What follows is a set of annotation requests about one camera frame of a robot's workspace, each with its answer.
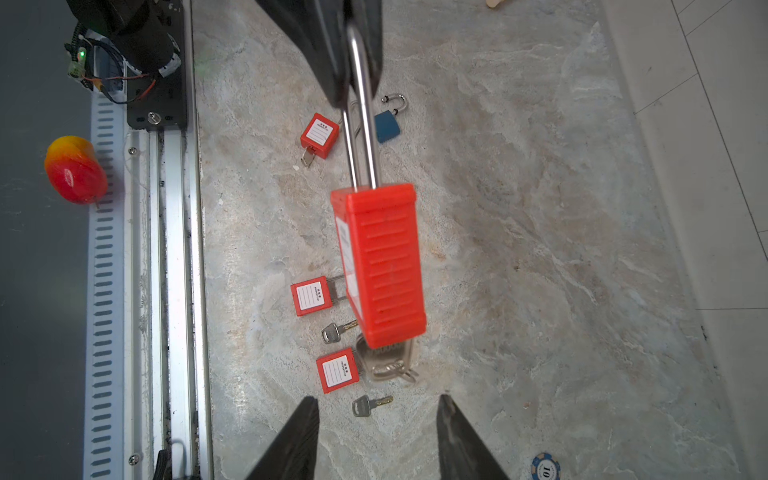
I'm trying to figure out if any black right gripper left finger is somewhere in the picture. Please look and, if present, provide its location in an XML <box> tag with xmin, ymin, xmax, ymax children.
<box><xmin>247</xmin><ymin>396</ymin><xmax>320</xmax><ymax>480</ymax></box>

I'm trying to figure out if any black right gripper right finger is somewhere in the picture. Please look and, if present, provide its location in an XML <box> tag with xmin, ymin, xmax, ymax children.
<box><xmin>436</xmin><ymin>394</ymin><xmax>509</xmax><ymax>480</ymax></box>

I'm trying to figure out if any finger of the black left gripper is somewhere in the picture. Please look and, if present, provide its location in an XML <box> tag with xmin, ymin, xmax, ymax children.
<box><xmin>350</xmin><ymin>0</ymin><xmax>383</xmax><ymax>94</ymax></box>
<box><xmin>257</xmin><ymin>0</ymin><xmax>350</xmax><ymax>109</ymax></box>

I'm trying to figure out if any red padlock with label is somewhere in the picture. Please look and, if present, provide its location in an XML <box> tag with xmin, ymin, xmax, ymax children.
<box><xmin>290</xmin><ymin>275</ymin><xmax>346</xmax><ymax>317</ymax></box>

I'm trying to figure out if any blue padlock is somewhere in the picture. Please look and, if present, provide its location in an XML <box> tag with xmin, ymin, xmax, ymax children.
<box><xmin>355</xmin><ymin>334</ymin><xmax>418</xmax><ymax>383</ymax></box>
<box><xmin>374</xmin><ymin>93</ymin><xmax>409</xmax><ymax>144</ymax></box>

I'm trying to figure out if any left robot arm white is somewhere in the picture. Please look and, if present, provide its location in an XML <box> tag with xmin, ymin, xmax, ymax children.
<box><xmin>68</xmin><ymin>1</ymin><xmax>383</xmax><ymax>109</ymax></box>

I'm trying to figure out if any red yellow mango toy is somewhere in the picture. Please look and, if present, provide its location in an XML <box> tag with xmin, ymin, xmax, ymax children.
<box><xmin>44</xmin><ymin>136</ymin><xmax>108</xmax><ymax>205</ymax></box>

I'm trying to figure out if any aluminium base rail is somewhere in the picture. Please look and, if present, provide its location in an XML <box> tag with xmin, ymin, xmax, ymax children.
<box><xmin>82</xmin><ymin>1</ymin><xmax>214</xmax><ymax>479</ymax></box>

